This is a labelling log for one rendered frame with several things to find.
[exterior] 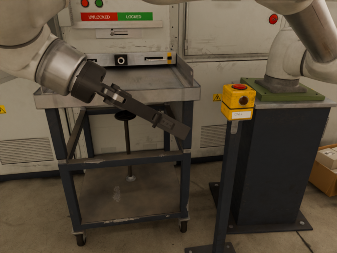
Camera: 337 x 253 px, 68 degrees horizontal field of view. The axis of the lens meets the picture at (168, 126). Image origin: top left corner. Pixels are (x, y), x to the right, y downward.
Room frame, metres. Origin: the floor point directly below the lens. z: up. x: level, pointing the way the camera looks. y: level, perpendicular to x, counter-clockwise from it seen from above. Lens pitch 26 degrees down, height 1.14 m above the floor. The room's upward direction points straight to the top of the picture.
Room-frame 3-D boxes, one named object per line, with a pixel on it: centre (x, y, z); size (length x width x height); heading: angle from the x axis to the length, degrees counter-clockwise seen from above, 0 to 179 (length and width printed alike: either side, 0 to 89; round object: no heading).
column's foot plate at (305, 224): (1.19, -0.55, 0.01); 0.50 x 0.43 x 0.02; 93
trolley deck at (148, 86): (1.23, 0.23, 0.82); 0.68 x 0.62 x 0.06; 9
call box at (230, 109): (0.76, -0.23, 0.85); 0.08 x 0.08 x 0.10; 9
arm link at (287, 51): (1.17, -0.55, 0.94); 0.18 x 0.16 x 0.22; 39
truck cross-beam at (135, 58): (1.25, 0.23, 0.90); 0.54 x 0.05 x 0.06; 99
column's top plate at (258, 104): (1.19, -0.55, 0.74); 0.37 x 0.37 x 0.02; 3
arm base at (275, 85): (1.19, -0.54, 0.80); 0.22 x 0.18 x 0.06; 11
